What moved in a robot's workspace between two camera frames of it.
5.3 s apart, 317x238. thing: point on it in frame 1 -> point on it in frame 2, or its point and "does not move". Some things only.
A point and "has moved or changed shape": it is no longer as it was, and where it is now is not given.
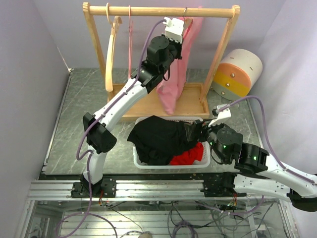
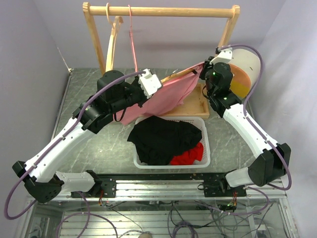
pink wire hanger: [130, 42] has moved or changed shape
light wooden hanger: [109, 81] does not move
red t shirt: [188, 157] does not move
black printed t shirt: [158, 140] does not move
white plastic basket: [204, 162] does not move
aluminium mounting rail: [96, 188] does not move
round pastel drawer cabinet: [236, 74] does not move
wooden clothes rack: [191, 103] does not move
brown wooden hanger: [184, 11] -> [173, 75]
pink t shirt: [172, 88] -> [172, 94]
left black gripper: [176, 43] -> [136, 83]
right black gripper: [197, 126] -> [207, 66]
